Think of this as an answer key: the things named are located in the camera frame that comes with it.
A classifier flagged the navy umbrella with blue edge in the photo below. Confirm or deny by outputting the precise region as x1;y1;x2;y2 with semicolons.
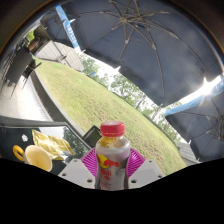
164;76;224;163

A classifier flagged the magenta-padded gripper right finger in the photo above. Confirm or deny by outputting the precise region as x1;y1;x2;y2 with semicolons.
125;148;165;190

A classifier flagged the clear red-capped drink bottle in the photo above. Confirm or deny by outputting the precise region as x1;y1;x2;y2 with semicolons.
94;120;132;192

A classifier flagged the yellow plastic packet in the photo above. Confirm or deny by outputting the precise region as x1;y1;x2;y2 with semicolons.
31;129;76;161

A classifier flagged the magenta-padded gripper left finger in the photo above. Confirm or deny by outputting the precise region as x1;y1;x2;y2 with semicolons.
58;148;100;190

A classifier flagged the large navy patio umbrella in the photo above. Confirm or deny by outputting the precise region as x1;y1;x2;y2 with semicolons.
39;0;224;108

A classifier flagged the blue umbrella with white print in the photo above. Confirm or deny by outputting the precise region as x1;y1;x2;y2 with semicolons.
39;4;83;53

